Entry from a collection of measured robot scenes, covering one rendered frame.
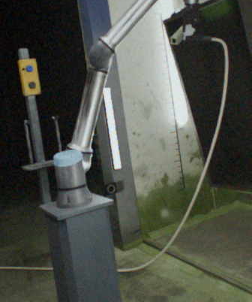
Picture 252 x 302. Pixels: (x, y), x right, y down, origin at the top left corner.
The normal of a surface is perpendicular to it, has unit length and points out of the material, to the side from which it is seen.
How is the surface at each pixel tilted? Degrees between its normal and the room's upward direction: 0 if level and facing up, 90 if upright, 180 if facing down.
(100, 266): 90
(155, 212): 90
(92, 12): 90
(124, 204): 90
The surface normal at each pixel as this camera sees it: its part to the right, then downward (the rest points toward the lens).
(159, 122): 0.50, -0.03
